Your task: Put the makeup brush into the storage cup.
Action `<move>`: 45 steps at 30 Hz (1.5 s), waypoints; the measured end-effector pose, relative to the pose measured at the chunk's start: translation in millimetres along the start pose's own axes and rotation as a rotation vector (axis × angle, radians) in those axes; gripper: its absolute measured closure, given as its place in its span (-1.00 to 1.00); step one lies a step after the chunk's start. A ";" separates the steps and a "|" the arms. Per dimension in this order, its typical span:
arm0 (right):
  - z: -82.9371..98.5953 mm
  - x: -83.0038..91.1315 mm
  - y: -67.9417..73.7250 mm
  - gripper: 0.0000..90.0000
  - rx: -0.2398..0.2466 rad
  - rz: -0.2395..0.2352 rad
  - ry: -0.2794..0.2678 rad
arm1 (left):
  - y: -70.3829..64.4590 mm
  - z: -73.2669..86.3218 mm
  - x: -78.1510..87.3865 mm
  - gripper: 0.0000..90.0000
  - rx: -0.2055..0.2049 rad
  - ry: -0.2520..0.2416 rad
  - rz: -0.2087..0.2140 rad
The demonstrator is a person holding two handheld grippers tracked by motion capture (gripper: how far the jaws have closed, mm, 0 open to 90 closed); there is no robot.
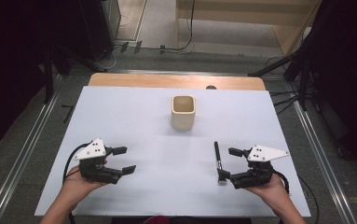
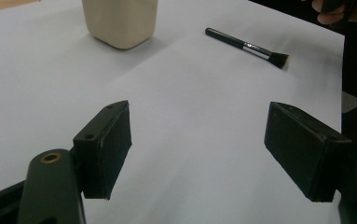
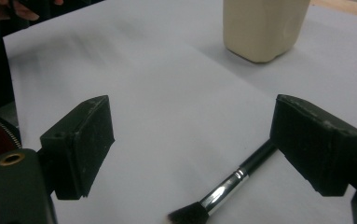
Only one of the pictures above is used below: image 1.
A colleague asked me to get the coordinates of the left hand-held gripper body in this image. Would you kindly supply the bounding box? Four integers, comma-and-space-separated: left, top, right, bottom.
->
73, 137, 125, 185

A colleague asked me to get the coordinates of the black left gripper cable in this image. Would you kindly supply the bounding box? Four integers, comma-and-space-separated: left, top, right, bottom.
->
62, 142, 90, 185

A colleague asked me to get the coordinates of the black angled floor bracket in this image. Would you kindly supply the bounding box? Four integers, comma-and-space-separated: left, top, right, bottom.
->
61, 105, 75, 124

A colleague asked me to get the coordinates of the white floor cable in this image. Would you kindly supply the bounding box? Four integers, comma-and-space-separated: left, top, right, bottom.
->
100, 45, 122, 71

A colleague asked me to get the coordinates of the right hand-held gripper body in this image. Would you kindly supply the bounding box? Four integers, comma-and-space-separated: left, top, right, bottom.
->
228, 144, 291, 190

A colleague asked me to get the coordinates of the black metal stand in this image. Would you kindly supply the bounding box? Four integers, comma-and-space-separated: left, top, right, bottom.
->
248, 50, 312, 112
41, 43, 107, 105

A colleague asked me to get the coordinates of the light wooden shelf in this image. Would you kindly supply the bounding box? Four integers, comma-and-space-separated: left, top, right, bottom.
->
174, 0, 323, 58

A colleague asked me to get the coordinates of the beige square cup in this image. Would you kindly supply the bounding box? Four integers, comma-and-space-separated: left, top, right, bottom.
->
171, 94, 197, 131

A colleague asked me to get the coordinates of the person's left hand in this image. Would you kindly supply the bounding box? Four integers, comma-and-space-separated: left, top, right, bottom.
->
62, 160, 109, 203

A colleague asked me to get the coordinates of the thin black floor cable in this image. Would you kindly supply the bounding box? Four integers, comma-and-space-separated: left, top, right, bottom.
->
296, 175, 321, 224

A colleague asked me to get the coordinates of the black hanging cable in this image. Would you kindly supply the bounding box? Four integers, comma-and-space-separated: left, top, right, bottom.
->
142, 0, 197, 52

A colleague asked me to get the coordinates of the person's red clothing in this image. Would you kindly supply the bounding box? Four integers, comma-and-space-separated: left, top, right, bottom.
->
144, 215, 172, 224

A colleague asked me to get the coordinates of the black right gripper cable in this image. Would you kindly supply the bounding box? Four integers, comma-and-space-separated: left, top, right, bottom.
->
271, 169, 291, 195

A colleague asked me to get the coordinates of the black cabinet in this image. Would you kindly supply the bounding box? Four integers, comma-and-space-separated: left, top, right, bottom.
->
78, 0, 122, 62

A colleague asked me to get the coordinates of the white table sheet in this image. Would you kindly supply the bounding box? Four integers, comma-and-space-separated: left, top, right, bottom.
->
34, 86, 311, 217

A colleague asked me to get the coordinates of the black curtain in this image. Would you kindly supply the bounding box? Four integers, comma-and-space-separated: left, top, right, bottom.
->
291, 0, 357, 171
0, 0, 84, 157

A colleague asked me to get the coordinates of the person's right hand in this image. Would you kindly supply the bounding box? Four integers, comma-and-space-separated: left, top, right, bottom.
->
244, 173, 290, 208

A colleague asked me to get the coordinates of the bundle of black floor cables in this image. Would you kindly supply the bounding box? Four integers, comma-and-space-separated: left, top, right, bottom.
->
268, 89, 303, 116

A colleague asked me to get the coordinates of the metal floor rail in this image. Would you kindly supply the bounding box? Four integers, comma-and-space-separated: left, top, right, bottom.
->
0, 90, 60, 224
292, 100, 357, 224

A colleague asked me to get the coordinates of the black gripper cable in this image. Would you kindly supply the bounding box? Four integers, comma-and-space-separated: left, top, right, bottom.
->
271, 169, 291, 195
62, 142, 90, 185

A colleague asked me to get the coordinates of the black makeup brush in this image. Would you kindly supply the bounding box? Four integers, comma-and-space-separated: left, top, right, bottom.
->
213, 141, 228, 185

